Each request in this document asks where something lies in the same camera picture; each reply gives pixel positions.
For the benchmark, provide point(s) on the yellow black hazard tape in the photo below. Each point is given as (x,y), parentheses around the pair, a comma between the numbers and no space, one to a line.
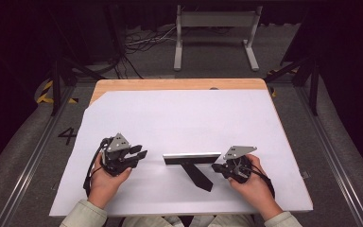
(45,91)

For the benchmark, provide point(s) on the aluminium floor rail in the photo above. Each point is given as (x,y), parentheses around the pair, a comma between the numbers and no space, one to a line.
(337,167)
(28,170)

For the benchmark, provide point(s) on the person's right hand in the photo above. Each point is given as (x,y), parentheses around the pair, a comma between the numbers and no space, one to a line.
(256,189)

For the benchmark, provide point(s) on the grey metal stand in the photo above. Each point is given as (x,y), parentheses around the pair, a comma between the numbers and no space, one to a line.
(216,19)

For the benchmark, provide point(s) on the person's left hand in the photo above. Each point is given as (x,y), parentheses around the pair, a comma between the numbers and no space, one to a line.
(102,186)

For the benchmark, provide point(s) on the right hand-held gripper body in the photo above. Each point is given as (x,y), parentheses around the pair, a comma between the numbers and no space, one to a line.
(239,168)

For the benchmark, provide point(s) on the person's pale jacket front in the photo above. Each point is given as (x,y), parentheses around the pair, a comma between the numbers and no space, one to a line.
(198,221)

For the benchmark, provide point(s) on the black stand legs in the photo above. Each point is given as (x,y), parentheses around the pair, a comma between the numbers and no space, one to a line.
(313,85)
(56,85)

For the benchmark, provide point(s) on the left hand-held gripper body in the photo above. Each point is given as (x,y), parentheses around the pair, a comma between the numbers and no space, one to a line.
(115,159)

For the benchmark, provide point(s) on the white table mat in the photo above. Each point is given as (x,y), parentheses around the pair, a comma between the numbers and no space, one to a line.
(176,119)

